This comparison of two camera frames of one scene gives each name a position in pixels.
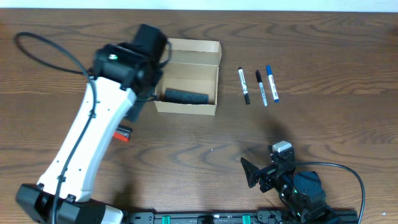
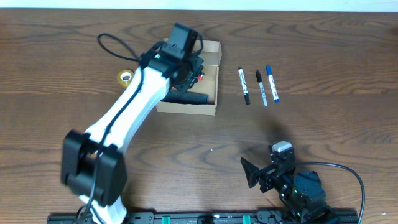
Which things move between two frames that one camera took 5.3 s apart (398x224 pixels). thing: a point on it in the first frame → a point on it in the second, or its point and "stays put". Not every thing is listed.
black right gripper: (267, 173) stays put
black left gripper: (134, 112) → (193, 76)
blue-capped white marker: (272, 83) stays put
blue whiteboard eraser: (171, 95) stays put
